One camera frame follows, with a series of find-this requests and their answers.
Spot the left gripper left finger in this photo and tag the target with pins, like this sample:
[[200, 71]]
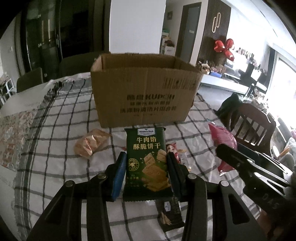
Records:
[[115, 176]]

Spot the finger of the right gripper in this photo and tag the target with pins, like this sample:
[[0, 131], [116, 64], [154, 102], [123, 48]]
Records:
[[248, 162]]

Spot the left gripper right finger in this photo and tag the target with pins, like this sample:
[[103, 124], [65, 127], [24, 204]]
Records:
[[178, 174]]

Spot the red white snack packet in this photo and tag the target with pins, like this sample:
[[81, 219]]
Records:
[[180, 154]]

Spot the green beef cracker pack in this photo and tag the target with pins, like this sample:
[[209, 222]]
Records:
[[146, 165]]

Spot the rose gold snack packet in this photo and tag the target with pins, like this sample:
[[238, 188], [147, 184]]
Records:
[[87, 145]]

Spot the pink snack bag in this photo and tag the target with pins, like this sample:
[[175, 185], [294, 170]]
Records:
[[220, 135]]

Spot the small dark cracker pack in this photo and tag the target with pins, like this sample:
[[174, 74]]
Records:
[[169, 214]]

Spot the wooden chair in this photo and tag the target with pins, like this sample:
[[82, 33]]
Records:
[[251, 127]]

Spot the checkered white tablecloth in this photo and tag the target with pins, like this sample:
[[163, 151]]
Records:
[[66, 142]]

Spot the dark green garment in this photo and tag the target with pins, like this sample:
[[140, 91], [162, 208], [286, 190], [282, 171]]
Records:
[[227, 108]]

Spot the white low tv cabinet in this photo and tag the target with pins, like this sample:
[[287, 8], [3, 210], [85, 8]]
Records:
[[219, 84]]

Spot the brown cardboard box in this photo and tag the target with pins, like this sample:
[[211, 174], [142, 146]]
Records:
[[142, 89]]

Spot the floral patterned placemat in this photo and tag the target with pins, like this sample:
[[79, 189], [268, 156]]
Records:
[[14, 131]]

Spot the dark upholstered chair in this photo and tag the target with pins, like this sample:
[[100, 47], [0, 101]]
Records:
[[78, 63], [29, 80]]

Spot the red bow balloon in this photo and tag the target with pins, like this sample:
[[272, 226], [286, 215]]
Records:
[[221, 47]]

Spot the white shelf cart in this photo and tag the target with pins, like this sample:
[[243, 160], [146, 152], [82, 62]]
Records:
[[167, 46]]

